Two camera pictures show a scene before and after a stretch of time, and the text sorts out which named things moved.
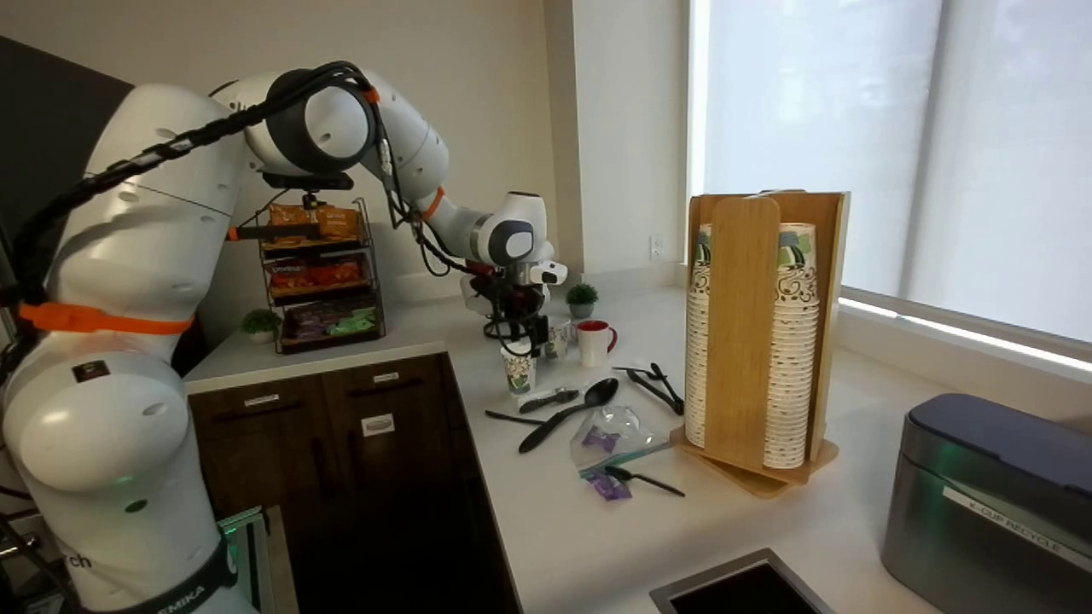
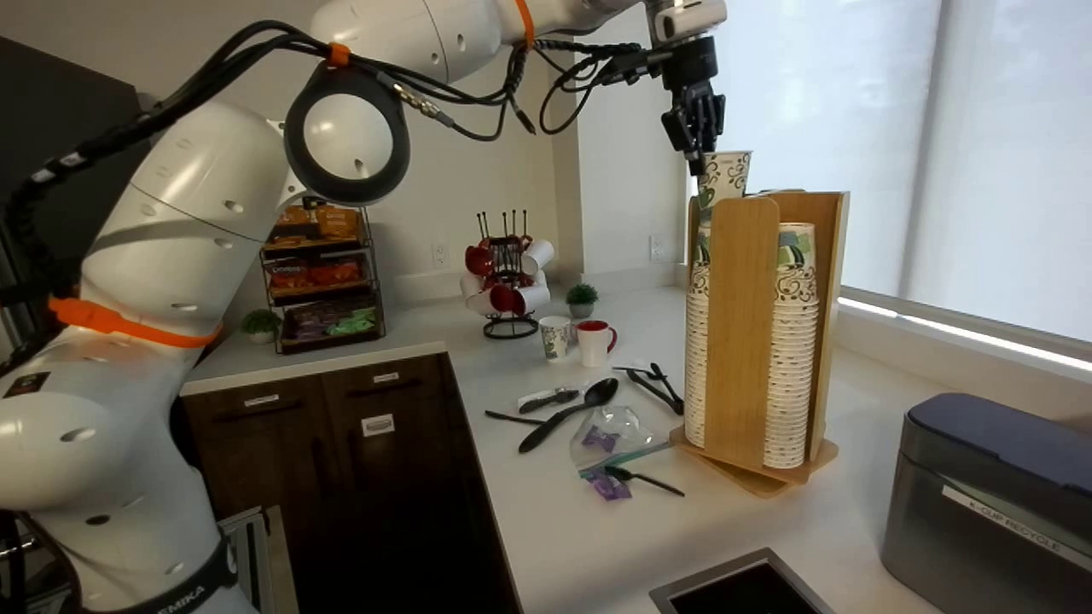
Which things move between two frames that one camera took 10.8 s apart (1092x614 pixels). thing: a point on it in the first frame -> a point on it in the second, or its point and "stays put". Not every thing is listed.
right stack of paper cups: x=789 y=351 stays put
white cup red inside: x=593 y=343 stays put
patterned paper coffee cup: x=520 y=363 -> x=725 y=177
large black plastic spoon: x=597 y=398 stays put
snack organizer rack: x=324 y=292 stays put
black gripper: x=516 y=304 -> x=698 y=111
